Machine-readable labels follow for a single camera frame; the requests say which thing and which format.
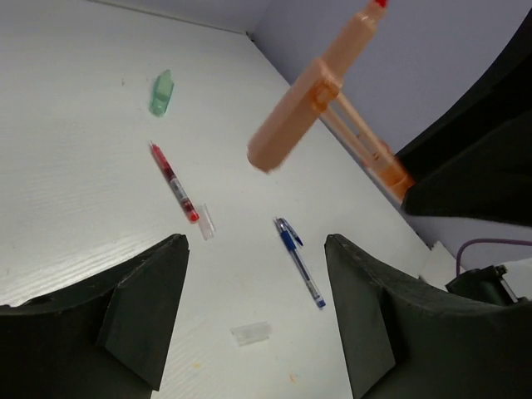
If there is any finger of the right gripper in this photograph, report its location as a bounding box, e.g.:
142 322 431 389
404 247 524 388
398 16 531 226

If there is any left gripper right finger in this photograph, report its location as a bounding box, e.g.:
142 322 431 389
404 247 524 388
324 234 531 398

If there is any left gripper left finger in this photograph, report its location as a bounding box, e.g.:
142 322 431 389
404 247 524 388
1 234 190 398

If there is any blue ballpoint pen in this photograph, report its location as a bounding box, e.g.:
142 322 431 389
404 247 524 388
273 218 326 309

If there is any red gel pen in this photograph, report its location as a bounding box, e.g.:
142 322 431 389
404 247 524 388
150 141 200 223

